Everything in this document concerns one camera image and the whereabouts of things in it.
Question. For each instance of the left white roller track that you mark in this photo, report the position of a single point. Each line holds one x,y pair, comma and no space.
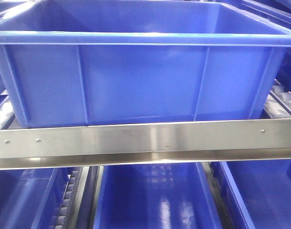
7,115

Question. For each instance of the small blue bin lower left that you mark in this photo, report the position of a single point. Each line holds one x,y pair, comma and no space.
31,198

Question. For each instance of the large blue plastic crate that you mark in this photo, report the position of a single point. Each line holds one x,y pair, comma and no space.
102,62

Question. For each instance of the blue bin lower middle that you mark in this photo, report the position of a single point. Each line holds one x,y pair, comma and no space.
156,196

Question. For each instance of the lower roller track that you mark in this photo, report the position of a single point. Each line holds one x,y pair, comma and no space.
69,198

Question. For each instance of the steel front frame bar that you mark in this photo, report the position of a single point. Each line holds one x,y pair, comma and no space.
177,142

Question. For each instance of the blue crate upper right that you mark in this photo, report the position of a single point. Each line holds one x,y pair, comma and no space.
273,14

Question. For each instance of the white roller track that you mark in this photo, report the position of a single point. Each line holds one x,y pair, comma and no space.
278,102
7,115

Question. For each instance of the blue bin lower right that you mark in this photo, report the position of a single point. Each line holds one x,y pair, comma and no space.
257,194

